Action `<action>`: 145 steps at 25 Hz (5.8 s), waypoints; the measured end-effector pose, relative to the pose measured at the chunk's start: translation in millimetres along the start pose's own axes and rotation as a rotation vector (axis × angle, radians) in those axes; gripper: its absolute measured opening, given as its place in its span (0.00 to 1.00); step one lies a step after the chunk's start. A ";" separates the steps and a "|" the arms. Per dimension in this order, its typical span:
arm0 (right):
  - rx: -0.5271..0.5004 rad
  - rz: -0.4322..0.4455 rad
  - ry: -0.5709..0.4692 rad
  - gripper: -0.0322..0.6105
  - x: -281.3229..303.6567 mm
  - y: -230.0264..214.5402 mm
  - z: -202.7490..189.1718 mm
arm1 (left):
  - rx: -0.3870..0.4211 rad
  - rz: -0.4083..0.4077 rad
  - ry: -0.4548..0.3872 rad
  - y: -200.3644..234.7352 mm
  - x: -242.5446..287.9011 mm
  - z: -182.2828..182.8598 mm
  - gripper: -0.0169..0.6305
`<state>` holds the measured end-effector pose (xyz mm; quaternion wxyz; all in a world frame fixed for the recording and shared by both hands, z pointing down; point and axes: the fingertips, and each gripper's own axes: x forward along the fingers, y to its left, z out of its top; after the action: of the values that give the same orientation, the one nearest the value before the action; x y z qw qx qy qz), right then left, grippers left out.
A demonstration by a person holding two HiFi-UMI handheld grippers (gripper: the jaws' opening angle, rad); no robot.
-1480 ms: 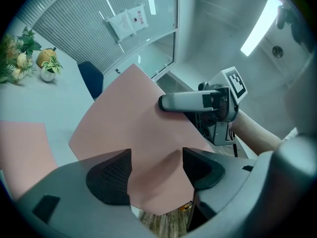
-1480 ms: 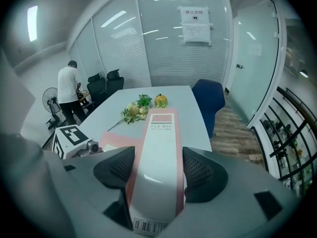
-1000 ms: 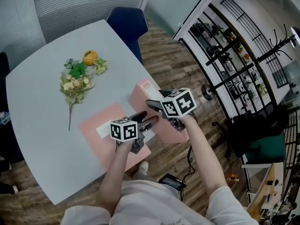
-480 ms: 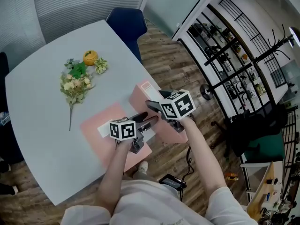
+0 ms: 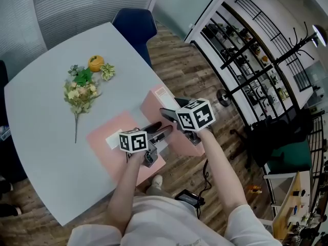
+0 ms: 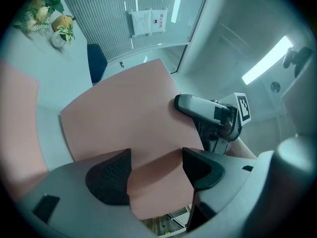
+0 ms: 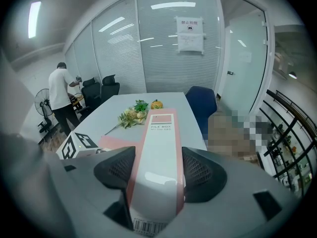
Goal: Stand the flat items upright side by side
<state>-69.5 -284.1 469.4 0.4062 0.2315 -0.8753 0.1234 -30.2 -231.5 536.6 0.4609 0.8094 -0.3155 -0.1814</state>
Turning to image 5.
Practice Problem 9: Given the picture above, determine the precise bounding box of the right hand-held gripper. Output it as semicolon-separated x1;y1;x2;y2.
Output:
159;98;216;146

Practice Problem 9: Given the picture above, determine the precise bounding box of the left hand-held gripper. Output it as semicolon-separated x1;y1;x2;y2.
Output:
118;121;173;168

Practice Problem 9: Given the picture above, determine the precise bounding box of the plain-faced pink file box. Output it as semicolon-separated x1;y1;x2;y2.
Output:
140;84;206;157

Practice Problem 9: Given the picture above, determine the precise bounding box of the person's right forearm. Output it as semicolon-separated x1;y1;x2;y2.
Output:
198;131;248;221

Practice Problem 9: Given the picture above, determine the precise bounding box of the person's left forearm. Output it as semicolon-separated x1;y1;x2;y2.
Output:
106;152;143;237

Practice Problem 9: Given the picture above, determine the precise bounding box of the black coat rack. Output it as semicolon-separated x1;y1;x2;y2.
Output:
217;22;319;106

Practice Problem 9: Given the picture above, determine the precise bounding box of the black device with screen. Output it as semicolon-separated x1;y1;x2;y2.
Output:
174;190;206;206

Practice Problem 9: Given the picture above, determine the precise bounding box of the artificial flower bouquet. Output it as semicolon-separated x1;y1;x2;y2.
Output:
63;65;102;144

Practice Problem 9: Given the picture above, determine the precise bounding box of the dark blue chair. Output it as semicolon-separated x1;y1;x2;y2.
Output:
112;8;158;68

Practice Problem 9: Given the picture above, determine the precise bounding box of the orange pumpkin ornament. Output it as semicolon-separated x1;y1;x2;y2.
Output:
88;55;106;73

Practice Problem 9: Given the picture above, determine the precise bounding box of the person's white shirt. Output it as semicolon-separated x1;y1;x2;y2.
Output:
67;195;282;246

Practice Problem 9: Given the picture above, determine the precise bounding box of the frosted glass door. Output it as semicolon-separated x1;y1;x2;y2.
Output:
148;0;227;39

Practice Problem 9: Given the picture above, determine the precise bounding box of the black and green office chair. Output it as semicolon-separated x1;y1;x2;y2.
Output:
230;108;314;174

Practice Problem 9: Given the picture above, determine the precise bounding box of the black mesh office chair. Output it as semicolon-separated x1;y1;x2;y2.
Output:
0;60;29;182

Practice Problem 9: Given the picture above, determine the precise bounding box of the clear plastic water bottle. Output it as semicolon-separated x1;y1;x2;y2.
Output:
0;124;11;141

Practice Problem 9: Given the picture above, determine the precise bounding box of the white pendant lamp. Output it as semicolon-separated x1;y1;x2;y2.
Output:
312;24;327;47

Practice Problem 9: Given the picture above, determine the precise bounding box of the black cable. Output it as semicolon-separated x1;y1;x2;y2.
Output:
197;159;214;218

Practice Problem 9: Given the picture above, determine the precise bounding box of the wooden desk with white frame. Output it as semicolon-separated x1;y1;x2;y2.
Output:
263;170;316;242

